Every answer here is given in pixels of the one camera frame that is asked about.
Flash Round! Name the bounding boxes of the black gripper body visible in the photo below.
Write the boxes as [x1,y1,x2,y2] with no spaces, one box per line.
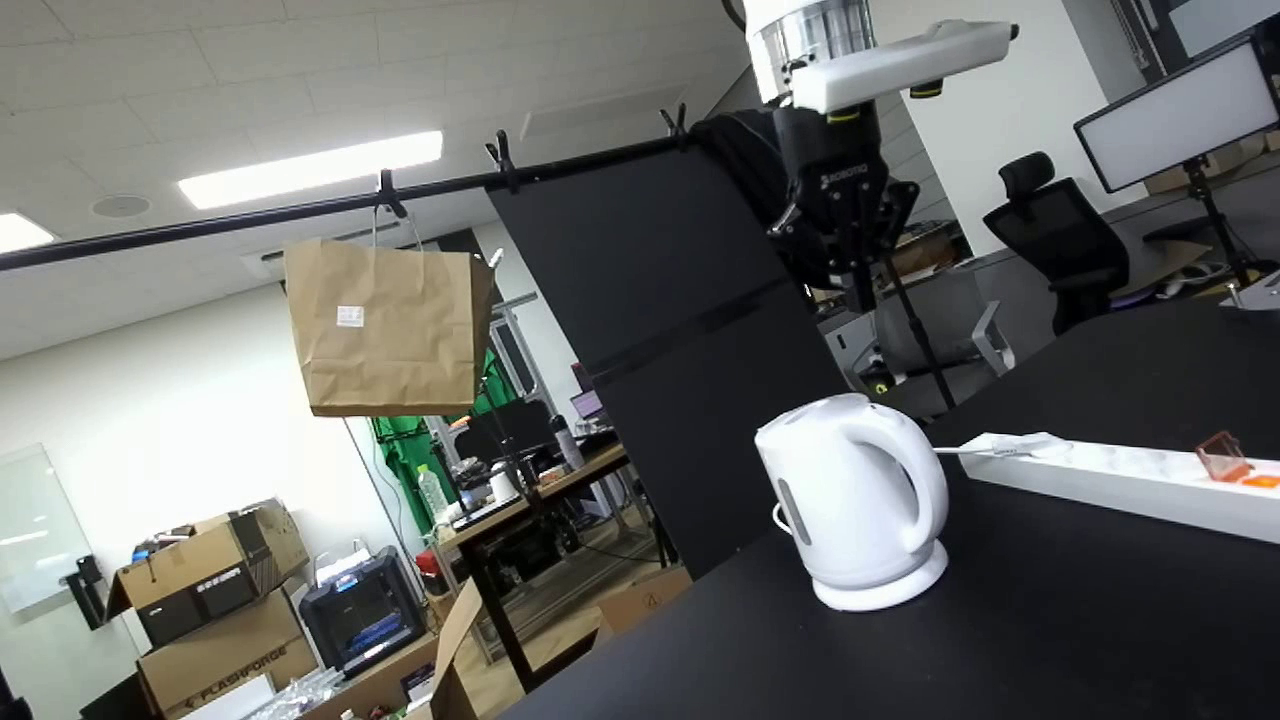
[771,102,900,222]

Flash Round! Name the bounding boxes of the white electric kettle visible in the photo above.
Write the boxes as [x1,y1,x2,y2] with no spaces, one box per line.
[753,389,958,617]

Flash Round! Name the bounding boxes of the black tripod stand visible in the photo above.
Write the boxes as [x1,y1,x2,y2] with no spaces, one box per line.
[874,251,969,417]

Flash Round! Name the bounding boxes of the black spring clamp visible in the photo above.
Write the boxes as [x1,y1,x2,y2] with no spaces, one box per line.
[483,128,528,193]
[658,100,697,153]
[374,168,414,222]

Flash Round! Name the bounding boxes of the black office chair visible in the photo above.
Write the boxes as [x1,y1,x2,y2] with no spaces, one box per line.
[981,146,1138,338]

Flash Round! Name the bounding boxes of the black backdrop board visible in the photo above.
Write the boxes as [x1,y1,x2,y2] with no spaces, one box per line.
[483,134,857,578]

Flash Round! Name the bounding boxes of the large computer monitor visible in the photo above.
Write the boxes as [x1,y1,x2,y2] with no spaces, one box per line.
[1071,34,1280,198]

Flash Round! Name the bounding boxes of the long white power strip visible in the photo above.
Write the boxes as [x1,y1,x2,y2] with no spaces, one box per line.
[958,426,1280,547]

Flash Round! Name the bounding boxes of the wooden office desk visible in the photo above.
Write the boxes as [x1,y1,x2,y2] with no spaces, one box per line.
[448,441,671,691]

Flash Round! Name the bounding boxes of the small cardboard box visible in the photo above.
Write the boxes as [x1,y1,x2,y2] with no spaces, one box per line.
[592,564,697,638]

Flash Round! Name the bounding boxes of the orange translucent plastic piece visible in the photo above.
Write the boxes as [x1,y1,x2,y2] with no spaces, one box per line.
[1192,426,1280,490]

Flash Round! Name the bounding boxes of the brown paper bag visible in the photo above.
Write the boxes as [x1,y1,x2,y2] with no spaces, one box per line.
[281,235,500,419]

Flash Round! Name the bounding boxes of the green fabric screen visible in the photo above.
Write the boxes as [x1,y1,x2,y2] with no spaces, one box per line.
[367,338,528,539]

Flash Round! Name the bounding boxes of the rectangular ceiling light panel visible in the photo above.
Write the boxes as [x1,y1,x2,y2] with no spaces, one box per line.
[177,128,448,215]
[0,206,62,258]

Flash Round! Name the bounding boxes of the long black crossbar pole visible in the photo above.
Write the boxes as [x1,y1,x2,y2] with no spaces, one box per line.
[0,117,704,276]

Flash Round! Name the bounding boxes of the black box-shaped machine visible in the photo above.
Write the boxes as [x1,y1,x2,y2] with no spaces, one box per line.
[299,547,432,679]

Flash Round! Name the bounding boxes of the stacked cardboard boxes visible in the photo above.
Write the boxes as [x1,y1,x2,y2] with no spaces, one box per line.
[115,496,319,714]

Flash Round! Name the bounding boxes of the white power strip cable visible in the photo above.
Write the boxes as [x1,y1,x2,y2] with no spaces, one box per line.
[928,441,1025,465]

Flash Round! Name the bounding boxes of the wall whiteboard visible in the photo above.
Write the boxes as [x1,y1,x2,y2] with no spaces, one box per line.
[0,442,102,622]

